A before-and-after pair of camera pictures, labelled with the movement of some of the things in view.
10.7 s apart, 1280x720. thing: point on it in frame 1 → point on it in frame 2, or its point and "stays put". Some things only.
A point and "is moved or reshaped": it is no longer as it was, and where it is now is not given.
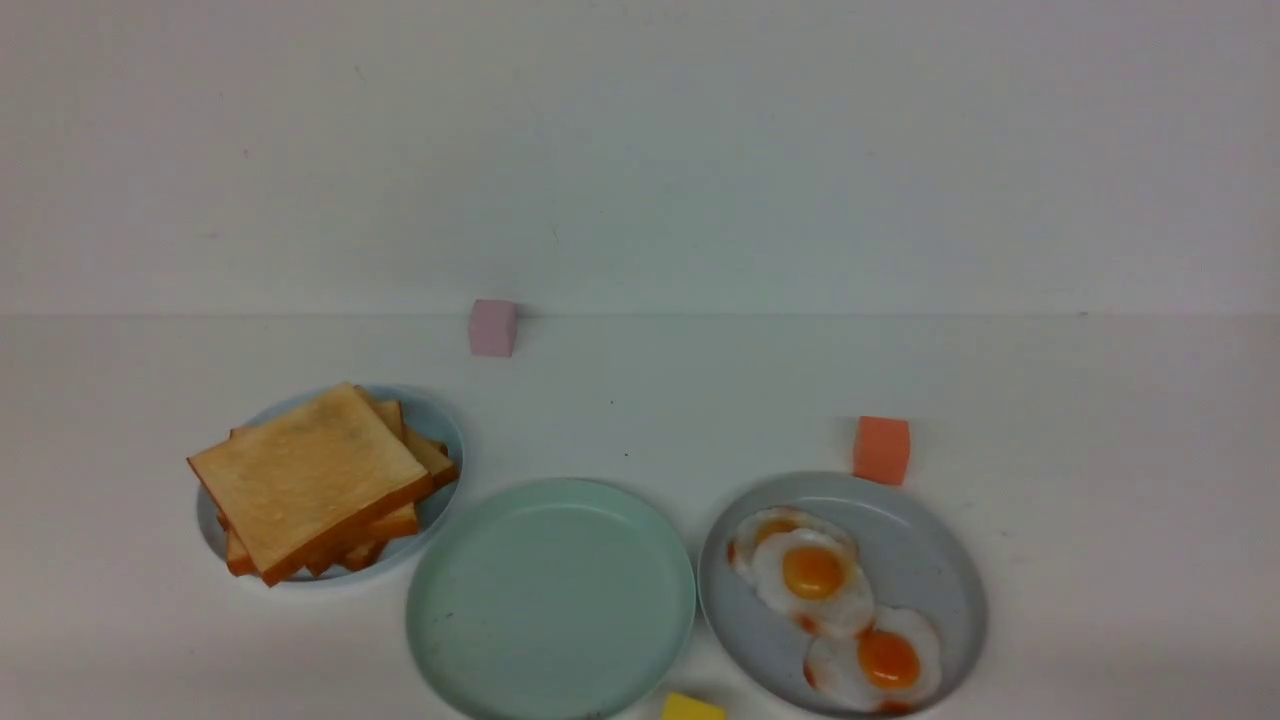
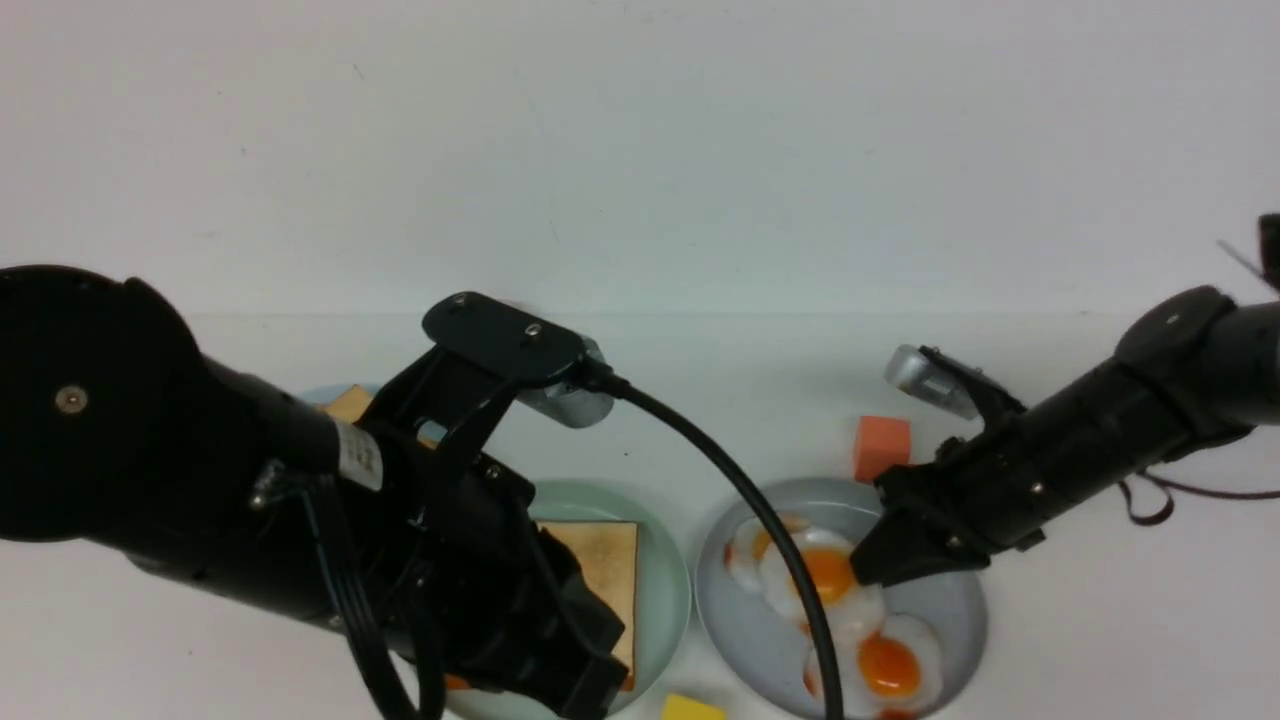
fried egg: (891, 666) stays put
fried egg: (816, 580) stays put
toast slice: (430, 454) is moved or reshaped
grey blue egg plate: (918, 555) stays put
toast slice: (304, 482) is moved or reshaped
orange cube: (881, 450) stays put
